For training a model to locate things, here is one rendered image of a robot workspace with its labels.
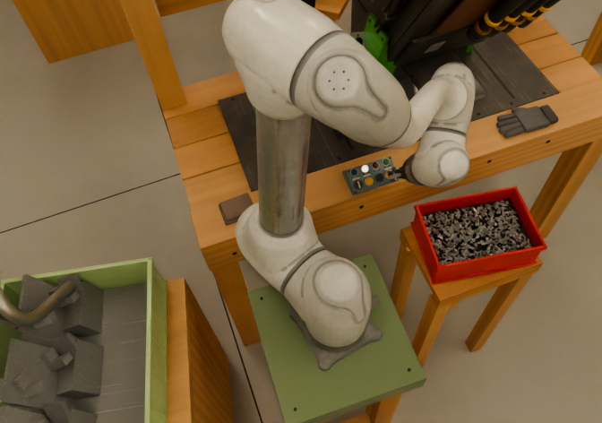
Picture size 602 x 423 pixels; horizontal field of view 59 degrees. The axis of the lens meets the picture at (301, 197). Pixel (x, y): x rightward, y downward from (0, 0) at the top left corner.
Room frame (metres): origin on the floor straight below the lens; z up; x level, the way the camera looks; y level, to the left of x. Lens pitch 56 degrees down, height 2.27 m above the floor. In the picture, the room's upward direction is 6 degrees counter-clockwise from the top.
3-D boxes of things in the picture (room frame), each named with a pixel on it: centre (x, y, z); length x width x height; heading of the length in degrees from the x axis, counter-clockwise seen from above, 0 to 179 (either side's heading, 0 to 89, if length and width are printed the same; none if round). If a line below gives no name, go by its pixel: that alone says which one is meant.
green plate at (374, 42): (1.22, -0.27, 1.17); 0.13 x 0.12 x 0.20; 105
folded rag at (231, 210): (0.89, 0.19, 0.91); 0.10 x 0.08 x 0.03; 107
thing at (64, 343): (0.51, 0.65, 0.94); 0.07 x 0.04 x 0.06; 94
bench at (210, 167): (1.30, -0.33, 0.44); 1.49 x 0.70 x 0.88; 105
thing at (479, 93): (1.23, -0.43, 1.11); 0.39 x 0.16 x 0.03; 15
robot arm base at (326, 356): (0.50, -0.07, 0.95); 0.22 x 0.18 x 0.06; 114
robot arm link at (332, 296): (0.50, -0.05, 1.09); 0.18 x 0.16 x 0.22; 39
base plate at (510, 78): (1.30, -0.33, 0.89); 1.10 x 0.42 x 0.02; 105
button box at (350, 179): (0.97, -0.22, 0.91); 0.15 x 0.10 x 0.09; 105
